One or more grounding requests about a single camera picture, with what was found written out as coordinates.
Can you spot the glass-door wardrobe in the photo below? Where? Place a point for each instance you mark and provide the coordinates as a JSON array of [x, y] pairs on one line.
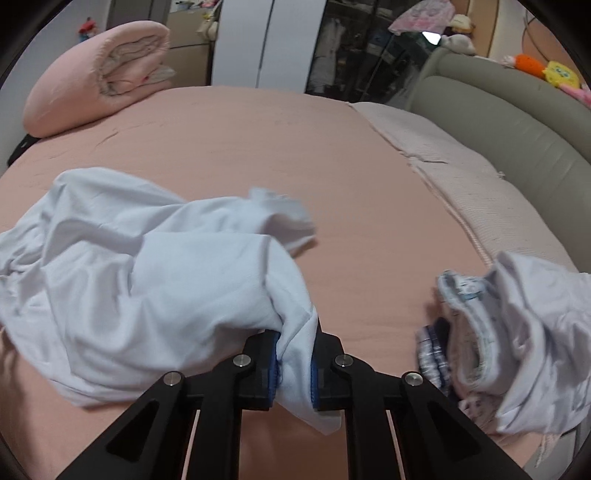
[[351, 55]]

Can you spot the white shirt with navy trim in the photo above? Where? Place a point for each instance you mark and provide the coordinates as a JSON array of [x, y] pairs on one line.
[[138, 286]]

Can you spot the yellow sponge plush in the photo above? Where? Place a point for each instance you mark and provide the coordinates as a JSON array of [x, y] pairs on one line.
[[561, 74]]

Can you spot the pink hanging garment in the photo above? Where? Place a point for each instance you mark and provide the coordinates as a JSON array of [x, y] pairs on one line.
[[420, 16]]

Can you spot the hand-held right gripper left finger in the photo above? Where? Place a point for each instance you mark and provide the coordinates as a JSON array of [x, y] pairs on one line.
[[275, 367]]

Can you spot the rolled pink quilt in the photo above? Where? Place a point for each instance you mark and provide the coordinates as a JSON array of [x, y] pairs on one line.
[[69, 83]]

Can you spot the pale pink printed garment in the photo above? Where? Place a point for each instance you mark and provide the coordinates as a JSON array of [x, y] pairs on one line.
[[475, 410]]

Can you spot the white plush toy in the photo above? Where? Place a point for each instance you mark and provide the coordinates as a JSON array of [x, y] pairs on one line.
[[457, 45]]

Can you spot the grey-green padded headboard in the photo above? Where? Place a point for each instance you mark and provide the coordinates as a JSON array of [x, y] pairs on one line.
[[508, 115]]

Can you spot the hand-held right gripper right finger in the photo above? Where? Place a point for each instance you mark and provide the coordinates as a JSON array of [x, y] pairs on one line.
[[316, 381]]

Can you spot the small cream plush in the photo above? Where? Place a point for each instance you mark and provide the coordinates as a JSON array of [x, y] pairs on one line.
[[207, 31]]

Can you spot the pink plush toy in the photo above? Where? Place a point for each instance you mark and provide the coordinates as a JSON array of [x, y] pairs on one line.
[[581, 94]]

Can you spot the navy skirt with silver stripes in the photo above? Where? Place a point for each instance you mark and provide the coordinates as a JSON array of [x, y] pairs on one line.
[[434, 355]]

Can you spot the beige knitted pillow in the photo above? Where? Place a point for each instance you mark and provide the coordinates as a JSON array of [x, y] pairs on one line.
[[489, 203], [397, 129]]

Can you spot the beige cabinet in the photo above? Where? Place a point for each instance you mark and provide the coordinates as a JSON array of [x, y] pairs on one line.
[[184, 27]]

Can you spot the black case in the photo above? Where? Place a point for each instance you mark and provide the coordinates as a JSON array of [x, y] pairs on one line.
[[21, 150]]

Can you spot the light printed garment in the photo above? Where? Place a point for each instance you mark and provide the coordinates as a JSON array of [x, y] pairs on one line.
[[466, 314]]

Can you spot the pale white crumpled garment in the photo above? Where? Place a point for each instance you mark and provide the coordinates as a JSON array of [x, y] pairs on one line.
[[540, 332]]

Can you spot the white wardrobe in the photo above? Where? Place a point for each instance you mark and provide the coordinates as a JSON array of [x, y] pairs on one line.
[[258, 41]]

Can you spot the red toy figure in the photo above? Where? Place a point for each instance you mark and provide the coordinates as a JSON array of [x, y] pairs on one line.
[[87, 28]]

